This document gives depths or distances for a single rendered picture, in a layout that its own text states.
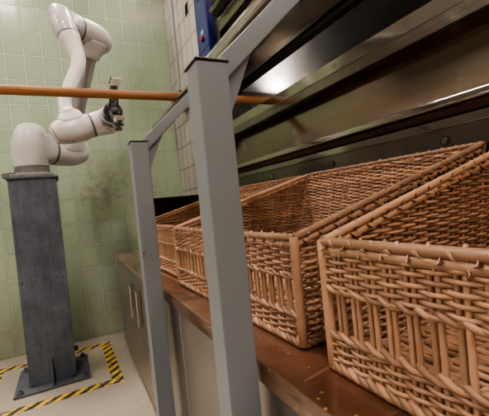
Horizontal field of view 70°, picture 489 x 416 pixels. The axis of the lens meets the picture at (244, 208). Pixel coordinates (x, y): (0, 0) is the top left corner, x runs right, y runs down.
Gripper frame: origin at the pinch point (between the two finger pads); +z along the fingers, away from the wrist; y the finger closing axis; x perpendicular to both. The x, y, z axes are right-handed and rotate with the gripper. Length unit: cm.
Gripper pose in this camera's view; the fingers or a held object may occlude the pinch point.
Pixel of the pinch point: (118, 98)
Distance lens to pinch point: 139.6
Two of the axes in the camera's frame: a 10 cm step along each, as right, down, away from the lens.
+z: 4.4, -0.3, -9.0
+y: 1.0, 10.0, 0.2
